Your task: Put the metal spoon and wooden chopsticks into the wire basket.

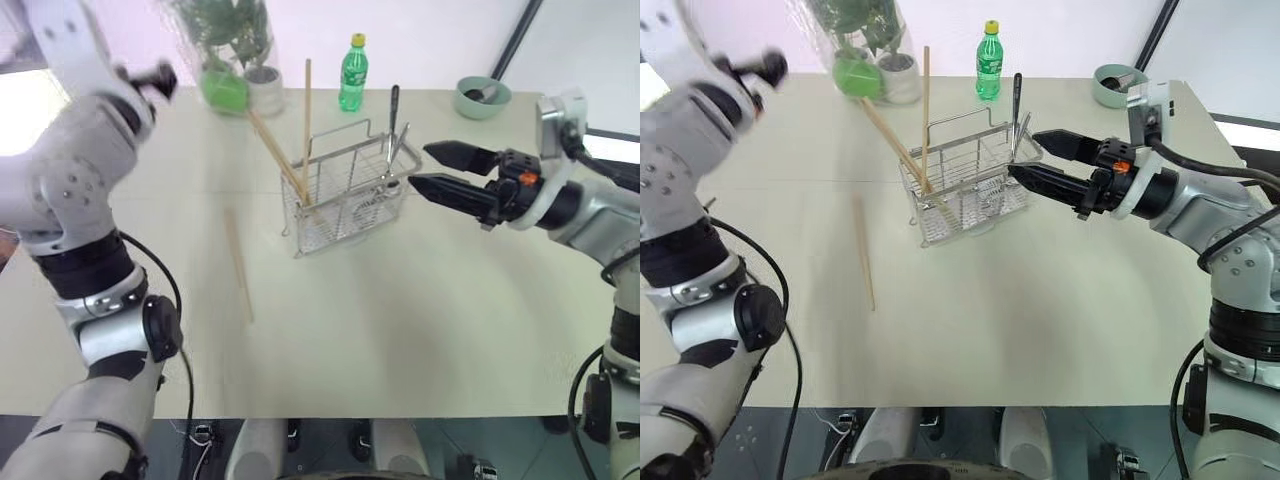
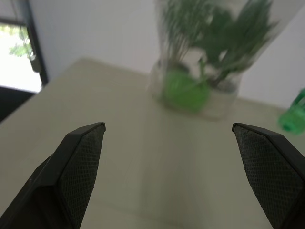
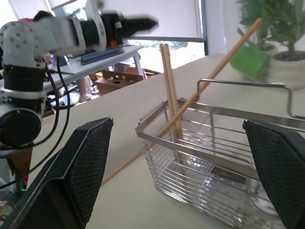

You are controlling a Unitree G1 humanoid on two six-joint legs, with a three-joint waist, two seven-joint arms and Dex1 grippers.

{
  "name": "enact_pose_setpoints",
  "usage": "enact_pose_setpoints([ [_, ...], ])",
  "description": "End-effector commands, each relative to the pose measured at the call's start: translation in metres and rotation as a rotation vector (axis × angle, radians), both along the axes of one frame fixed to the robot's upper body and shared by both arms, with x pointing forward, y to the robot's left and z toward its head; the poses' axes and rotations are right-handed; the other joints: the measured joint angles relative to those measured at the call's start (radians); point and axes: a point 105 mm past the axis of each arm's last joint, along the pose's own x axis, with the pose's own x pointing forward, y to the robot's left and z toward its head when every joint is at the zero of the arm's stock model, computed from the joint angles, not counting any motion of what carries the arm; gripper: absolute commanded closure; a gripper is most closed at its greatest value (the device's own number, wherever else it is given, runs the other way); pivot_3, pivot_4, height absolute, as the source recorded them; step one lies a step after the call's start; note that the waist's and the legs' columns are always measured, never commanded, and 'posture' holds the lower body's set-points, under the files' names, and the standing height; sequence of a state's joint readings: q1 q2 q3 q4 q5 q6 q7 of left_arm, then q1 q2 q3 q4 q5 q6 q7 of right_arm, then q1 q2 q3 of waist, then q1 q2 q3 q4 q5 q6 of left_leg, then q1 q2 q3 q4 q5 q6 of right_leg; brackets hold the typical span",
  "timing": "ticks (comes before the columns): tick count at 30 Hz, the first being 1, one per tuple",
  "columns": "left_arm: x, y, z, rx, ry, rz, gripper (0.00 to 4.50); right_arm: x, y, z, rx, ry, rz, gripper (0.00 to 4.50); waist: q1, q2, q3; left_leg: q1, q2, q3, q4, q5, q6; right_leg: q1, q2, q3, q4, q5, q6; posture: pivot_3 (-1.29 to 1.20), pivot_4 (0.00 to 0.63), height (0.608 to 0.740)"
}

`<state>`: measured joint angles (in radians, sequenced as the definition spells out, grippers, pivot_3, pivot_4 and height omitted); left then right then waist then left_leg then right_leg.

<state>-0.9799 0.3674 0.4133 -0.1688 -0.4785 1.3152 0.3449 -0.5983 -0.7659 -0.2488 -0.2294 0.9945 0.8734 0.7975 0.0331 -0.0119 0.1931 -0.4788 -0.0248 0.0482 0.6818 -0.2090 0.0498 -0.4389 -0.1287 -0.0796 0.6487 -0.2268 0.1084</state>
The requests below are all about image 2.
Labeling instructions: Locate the clear glass vase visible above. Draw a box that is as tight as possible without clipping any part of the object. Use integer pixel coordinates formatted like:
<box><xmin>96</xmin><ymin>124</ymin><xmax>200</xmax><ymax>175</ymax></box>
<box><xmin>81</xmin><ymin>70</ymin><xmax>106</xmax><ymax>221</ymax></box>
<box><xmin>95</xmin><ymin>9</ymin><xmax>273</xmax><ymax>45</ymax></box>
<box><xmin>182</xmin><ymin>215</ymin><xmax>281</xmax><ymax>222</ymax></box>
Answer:
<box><xmin>147</xmin><ymin>0</ymin><xmax>301</xmax><ymax>121</ymax></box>

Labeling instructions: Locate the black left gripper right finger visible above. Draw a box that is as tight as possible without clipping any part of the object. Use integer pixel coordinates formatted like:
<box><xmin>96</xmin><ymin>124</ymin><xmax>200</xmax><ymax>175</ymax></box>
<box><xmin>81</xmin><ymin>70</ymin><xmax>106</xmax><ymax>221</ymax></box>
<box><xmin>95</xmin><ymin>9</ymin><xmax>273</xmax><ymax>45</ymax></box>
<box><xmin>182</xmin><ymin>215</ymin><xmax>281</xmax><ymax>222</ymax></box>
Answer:
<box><xmin>232</xmin><ymin>122</ymin><xmax>305</xmax><ymax>229</ymax></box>

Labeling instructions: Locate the green leafy plant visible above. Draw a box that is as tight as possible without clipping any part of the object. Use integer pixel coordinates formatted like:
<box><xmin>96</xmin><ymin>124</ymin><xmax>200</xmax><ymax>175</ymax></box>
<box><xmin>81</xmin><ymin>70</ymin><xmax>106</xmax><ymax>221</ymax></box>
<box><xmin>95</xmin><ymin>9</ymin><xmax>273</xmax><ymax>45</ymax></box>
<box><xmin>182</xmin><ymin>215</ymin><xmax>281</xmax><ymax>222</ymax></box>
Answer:
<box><xmin>159</xmin><ymin>0</ymin><xmax>280</xmax><ymax>113</ymax></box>

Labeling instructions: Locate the black window frame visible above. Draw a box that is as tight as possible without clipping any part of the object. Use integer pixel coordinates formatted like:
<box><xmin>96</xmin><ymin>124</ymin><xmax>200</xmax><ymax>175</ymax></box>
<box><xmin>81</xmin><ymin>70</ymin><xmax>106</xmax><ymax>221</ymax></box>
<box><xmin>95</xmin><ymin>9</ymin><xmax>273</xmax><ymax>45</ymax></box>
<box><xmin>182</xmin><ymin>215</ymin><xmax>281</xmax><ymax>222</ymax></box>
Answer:
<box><xmin>0</xmin><ymin>0</ymin><xmax>49</xmax><ymax>87</ymax></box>

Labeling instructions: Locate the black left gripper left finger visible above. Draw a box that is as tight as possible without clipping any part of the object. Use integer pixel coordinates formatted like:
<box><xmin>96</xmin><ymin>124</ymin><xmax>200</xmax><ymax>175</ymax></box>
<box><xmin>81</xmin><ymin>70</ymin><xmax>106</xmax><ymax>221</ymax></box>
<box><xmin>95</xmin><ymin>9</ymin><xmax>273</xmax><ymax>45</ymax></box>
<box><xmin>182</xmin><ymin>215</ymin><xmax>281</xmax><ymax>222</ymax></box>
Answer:
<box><xmin>0</xmin><ymin>122</ymin><xmax>106</xmax><ymax>229</ymax></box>

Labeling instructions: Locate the green plastic bottle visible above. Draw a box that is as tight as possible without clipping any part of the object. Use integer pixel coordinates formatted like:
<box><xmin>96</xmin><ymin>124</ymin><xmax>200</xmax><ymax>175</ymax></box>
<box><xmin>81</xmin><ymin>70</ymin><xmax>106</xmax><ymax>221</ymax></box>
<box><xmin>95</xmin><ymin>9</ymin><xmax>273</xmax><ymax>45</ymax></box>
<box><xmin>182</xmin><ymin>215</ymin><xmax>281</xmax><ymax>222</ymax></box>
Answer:
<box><xmin>277</xmin><ymin>87</ymin><xmax>305</xmax><ymax>135</ymax></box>

